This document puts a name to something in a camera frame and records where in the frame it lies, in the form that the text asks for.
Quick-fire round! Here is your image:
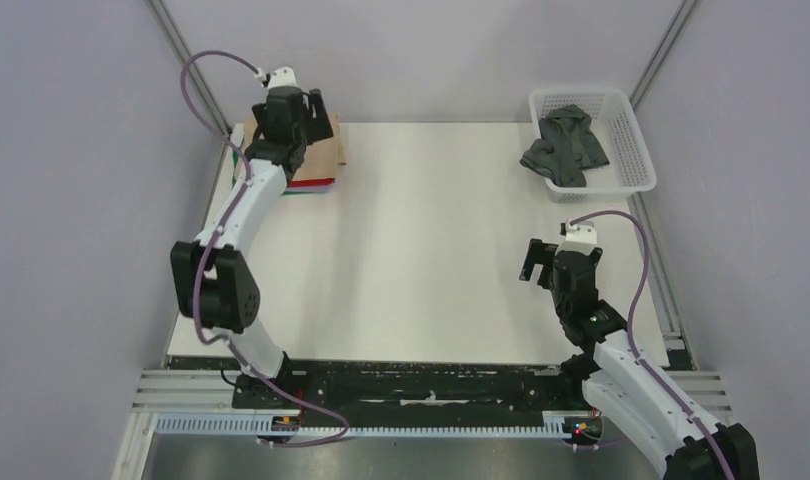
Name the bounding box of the white slotted cable duct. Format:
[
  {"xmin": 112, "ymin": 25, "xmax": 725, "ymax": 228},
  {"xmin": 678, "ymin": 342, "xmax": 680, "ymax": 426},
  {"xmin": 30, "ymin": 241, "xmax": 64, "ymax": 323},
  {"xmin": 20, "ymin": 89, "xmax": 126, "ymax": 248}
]
[{"xmin": 154, "ymin": 413, "xmax": 571, "ymax": 440}]

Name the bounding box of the right aluminium corner post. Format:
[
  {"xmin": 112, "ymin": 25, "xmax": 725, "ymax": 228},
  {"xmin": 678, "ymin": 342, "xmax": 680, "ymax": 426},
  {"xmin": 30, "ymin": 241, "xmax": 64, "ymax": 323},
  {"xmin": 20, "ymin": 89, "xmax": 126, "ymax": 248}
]
[{"xmin": 629, "ymin": 0, "xmax": 701, "ymax": 110}]

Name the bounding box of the aluminium corner post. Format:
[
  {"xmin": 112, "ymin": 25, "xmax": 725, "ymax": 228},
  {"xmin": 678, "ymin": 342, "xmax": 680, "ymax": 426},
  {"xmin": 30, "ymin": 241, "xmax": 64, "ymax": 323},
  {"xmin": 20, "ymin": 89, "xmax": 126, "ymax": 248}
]
[
  {"xmin": 629, "ymin": 0, "xmax": 701, "ymax": 110},
  {"xmin": 145, "ymin": 0, "xmax": 233, "ymax": 138}
]

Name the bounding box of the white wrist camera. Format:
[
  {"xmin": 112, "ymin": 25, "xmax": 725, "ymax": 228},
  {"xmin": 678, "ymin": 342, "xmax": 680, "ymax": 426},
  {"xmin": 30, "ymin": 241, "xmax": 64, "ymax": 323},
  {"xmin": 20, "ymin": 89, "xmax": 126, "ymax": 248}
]
[
  {"xmin": 254, "ymin": 66, "xmax": 299, "ymax": 89},
  {"xmin": 557, "ymin": 221, "xmax": 598, "ymax": 256}
]

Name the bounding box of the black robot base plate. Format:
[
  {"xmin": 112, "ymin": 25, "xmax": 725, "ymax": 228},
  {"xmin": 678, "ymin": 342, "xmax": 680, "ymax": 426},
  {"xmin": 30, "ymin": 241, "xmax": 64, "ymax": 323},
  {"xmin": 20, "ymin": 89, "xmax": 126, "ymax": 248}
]
[{"xmin": 163, "ymin": 356, "xmax": 694, "ymax": 432}]

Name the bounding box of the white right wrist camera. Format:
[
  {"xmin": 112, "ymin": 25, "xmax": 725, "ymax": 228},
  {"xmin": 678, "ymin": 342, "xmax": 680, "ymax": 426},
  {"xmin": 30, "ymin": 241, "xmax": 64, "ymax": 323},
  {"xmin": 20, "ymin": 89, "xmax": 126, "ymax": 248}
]
[{"xmin": 557, "ymin": 221, "xmax": 598, "ymax": 256}]

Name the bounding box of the beige t shirt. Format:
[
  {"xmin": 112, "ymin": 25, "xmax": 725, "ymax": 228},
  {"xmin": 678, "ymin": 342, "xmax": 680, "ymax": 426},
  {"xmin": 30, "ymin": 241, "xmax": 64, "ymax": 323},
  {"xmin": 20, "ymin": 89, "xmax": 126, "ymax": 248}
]
[{"xmin": 233, "ymin": 111, "xmax": 348, "ymax": 187}]

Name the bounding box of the dark grey t shirt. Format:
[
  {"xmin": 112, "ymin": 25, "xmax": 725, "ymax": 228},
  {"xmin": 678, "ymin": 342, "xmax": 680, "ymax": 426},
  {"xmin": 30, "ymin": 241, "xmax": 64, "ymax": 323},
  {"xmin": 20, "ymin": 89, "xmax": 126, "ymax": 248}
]
[{"xmin": 519, "ymin": 104, "xmax": 610, "ymax": 188}]

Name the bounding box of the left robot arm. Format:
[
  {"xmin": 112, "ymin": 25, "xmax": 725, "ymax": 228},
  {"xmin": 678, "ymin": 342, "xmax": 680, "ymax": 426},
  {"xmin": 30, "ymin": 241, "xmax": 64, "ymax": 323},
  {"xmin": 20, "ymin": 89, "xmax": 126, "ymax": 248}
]
[{"xmin": 170, "ymin": 86, "xmax": 334, "ymax": 408}]

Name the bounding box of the left aluminium corner post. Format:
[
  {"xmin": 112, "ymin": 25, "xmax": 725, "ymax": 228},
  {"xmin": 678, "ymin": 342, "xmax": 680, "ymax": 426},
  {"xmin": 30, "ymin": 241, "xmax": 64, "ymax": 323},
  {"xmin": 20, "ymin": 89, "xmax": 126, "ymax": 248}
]
[{"xmin": 145, "ymin": 0, "xmax": 233, "ymax": 138}]

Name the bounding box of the white plastic basket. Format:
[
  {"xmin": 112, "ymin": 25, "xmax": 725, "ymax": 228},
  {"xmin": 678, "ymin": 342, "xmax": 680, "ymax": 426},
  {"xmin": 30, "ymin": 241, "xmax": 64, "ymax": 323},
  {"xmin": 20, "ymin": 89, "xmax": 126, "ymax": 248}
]
[{"xmin": 528, "ymin": 85, "xmax": 657, "ymax": 203}]

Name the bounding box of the folded red t shirt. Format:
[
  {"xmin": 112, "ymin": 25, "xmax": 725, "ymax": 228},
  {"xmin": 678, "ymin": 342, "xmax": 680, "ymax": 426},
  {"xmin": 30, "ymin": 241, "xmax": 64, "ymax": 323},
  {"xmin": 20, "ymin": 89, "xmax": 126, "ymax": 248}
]
[{"xmin": 287, "ymin": 178, "xmax": 336, "ymax": 188}]

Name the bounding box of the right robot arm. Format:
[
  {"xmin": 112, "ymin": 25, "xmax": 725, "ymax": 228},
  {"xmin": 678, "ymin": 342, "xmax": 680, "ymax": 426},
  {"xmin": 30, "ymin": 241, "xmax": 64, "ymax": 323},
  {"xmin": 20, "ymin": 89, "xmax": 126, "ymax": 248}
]
[{"xmin": 519, "ymin": 239, "xmax": 760, "ymax": 479}]

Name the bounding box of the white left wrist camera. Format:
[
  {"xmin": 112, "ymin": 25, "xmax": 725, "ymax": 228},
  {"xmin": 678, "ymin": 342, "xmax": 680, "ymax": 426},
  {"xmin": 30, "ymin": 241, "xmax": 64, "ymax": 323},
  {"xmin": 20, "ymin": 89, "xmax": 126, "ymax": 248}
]
[{"xmin": 254, "ymin": 66, "xmax": 299, "ymax": 89}]

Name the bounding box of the folded lavender t shirt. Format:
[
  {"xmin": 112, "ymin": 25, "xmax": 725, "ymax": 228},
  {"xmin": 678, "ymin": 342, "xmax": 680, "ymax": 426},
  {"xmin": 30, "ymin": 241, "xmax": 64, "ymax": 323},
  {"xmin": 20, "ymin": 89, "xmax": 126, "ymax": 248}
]
[{"xmin": 285, "ymin": 182, "xmax": 335, "ymax": 195}]

